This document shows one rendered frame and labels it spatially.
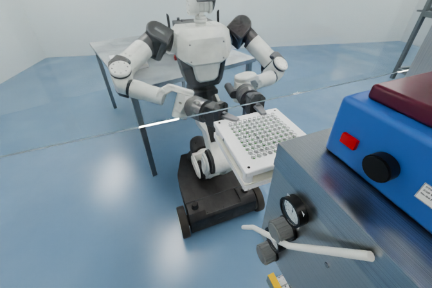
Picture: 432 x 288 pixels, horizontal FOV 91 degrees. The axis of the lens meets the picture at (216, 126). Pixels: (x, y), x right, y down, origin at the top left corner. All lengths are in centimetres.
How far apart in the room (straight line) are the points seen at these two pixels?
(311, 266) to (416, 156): 18
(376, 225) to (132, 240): 155
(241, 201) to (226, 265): 37
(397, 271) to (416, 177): 7
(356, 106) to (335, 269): 17
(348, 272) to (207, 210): 123
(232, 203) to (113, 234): 83
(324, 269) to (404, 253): 10
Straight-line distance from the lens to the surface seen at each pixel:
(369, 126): 25
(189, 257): 155
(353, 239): 25
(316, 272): 34
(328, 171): 27
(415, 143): 23
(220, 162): 116
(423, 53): 53
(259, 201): 156
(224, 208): 147
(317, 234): 29
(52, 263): 184
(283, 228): 32
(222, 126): 69
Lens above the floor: 141
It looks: 35 degrees down
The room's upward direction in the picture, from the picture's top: 1 degrees counter-clockwise
